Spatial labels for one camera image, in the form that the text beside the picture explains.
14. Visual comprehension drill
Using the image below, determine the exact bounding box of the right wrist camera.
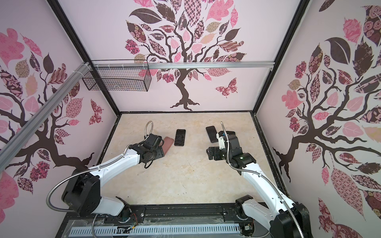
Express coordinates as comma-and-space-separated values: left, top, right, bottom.
216, 134, 225, 150

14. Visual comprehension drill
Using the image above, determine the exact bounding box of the right flexible metal conduit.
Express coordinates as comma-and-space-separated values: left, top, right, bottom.
219, 123, 307, 238

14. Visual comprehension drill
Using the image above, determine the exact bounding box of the black right corner post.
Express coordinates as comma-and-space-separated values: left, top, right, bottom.
252, 0, 311, 115

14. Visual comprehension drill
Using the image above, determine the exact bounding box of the pink phone case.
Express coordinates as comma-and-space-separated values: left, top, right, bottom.
162, 136, 174, 156

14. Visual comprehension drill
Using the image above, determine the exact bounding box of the left flexible metal conduit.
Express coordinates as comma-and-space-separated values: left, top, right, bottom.
46, 120, 154, 213

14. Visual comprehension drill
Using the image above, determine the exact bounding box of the dark smartphone far right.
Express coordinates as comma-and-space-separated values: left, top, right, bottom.
205, 126, 218, 143

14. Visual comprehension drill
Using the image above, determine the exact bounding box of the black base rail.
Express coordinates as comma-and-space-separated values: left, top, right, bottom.
56, 202, 274, 238

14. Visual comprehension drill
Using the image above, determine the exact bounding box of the white slotted cable duct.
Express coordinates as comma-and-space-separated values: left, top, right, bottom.
66, 224, 241, 238

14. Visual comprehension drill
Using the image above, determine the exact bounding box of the black corner frame post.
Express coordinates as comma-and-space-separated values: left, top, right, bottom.
47, 0, 121, 116

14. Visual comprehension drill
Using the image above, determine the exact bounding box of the silver aluminium side bar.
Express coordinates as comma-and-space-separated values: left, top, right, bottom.
1, 62, 90, 171

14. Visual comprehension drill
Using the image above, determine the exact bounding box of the silver aluminium crossbar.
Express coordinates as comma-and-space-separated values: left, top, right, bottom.
93, 61, 275, 69

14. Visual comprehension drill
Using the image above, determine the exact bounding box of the black wire basket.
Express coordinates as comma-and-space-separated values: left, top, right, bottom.
82, 59, 152, 92

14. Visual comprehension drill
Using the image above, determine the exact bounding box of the flexible metal conduit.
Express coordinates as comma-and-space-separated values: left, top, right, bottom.
46, 120, 154, 213
219, 123, 307, 238

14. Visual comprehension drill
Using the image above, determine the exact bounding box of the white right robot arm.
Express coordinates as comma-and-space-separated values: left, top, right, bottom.
206, 131, 313, 238

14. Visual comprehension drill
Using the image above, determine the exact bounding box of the purple edged smartphone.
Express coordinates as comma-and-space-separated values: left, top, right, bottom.
174, 129, 186, 146

